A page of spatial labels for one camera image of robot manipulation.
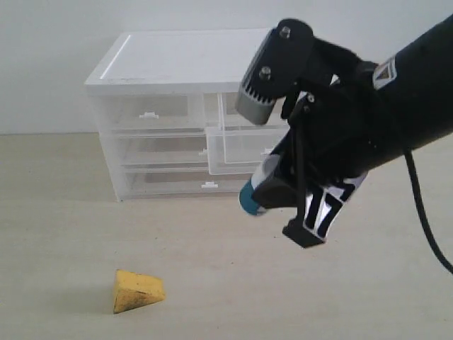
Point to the clear wide drawer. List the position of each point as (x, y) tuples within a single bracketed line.
[(144, 183), (161, 149)]

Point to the clear middle wide drawer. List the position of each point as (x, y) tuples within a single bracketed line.
[(161, 149)]

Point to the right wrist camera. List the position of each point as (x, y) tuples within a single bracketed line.
[(276, 66)]

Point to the clear bottom wide drawer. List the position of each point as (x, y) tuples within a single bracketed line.
[(144, 183)]

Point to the yellow wedge sponge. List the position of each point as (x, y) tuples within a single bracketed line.
[(133, 290)]

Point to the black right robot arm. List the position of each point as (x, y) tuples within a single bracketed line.
[(426, 108)]

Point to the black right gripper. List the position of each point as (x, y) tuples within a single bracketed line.
[(351, 127)]

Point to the white plastic drawer cabinet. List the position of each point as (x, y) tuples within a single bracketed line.
[(156, 63)]

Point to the white capped blue bottle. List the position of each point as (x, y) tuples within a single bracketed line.
[(262, 172)]

